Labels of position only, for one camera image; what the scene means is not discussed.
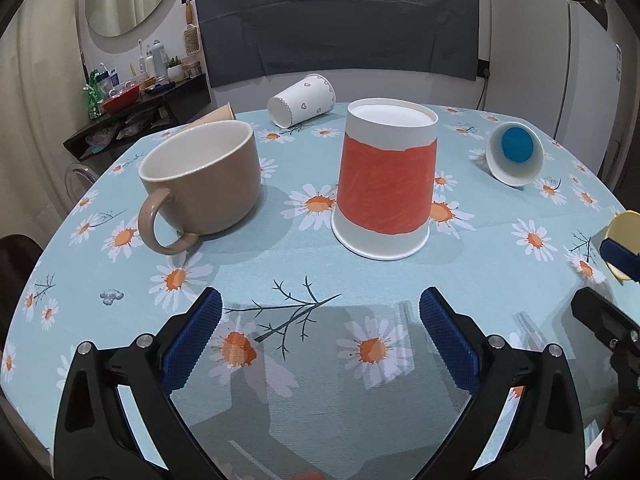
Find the white curtain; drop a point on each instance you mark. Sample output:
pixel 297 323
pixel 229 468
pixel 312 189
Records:
pixel 40 125

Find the green bottle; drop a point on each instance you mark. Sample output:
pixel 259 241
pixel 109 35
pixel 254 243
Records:
pixel 93 97

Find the white electric toothbrush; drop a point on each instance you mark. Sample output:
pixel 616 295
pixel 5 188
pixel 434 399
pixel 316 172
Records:
pixel 141 60

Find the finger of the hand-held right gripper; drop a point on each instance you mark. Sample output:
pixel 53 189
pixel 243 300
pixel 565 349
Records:
pixel 619 256
pixel 600 317

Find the beige ceramic mug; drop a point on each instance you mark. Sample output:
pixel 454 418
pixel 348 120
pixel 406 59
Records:
pixel 220 190

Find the orange and white paper cup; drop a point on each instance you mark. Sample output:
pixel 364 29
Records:
pixel 385 185

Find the white heart print paper cup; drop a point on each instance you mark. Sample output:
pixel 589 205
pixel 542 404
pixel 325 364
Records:
pixel 310 97

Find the yellow paper cup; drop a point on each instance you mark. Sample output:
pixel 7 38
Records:
pixel 627 224

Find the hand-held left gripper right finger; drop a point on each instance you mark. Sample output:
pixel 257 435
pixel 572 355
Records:
pixel 450 345

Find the wooden hairbrush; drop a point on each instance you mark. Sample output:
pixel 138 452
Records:
pixel 190 35

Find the white refrigerator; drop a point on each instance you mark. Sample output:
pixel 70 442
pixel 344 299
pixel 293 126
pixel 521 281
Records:
pixel 530 60

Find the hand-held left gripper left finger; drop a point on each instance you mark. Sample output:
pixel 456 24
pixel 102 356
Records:
pixel 192 342

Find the brown cardboard piece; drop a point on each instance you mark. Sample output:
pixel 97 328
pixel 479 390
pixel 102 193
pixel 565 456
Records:
pixel 220 115

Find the white paper cup blue inside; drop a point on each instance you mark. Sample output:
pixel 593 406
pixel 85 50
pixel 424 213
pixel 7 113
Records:
pixel 517 146

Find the dark grey cloth cover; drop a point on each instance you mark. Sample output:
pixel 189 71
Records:
pixel 325 20

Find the clear plastic chair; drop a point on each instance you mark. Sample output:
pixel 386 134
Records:
pixel 75 175

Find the black wall socket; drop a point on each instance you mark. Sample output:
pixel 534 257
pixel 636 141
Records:
pixel 485 69

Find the red bowl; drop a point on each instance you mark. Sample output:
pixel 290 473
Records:
pixel 122 101

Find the grey spray bottle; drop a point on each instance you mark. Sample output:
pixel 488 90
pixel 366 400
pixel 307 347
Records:
pixel 159 57

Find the small potted plant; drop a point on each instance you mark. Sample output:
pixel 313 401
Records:
pixel 174 67

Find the black side shelf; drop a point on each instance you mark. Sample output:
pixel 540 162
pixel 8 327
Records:
pixel 185 94

